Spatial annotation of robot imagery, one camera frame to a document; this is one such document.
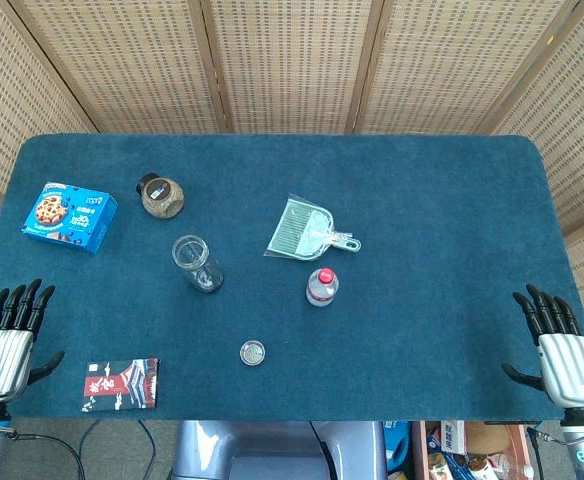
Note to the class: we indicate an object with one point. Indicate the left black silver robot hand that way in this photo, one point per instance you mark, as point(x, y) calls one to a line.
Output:
point(2, 360)

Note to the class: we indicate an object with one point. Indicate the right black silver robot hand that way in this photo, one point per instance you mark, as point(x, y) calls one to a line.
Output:
point(569, 365)

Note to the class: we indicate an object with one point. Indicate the round metal strainer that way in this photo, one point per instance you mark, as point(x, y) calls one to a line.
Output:
point(252, 353)

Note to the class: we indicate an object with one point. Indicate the clear glass jar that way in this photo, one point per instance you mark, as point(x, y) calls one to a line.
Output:
point(199, 277)

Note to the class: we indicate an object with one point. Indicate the red black printed booklet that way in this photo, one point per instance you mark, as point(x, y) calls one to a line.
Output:
point(122, 385)

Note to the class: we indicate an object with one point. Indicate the pink box of packages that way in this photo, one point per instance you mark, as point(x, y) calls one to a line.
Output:
point(472, 450)

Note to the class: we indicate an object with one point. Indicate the blue cookie box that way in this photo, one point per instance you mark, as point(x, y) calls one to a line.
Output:
point(67, 215)

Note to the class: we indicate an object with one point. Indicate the blue carpet table cloth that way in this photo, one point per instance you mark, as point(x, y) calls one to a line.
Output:
point(422, 250)

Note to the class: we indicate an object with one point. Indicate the blue plastic package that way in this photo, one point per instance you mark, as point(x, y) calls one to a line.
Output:
point(397, 445)

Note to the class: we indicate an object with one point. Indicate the round glass jar black lid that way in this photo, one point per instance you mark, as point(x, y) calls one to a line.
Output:
point(162, 200)

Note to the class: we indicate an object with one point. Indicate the woven bamboo screen panel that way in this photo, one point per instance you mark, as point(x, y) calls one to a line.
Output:
point(122, 60)
point(572, 125)
point(447, 60)
point(12, 90)
point(292, 60)

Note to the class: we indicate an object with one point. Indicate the small cola bottle red cap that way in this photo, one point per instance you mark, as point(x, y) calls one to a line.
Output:
point(322, 290)

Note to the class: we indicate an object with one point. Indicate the grey-blue robot torso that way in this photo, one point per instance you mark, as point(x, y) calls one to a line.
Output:
point(272, 445)

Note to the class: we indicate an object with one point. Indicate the green plastic dustpan in bag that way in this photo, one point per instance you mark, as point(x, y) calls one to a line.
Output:
point(297, 230)

